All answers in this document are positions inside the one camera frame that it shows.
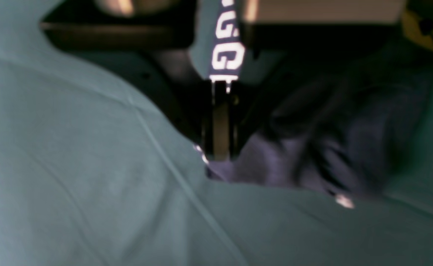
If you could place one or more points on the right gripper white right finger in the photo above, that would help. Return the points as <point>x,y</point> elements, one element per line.
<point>271,30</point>

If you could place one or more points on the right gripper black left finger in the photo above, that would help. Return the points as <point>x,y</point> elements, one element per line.
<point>146,43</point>

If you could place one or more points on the teal table cloth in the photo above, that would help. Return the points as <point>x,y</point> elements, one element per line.
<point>92,174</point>

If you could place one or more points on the blue-grey T-shirt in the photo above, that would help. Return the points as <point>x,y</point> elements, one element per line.
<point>340,126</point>

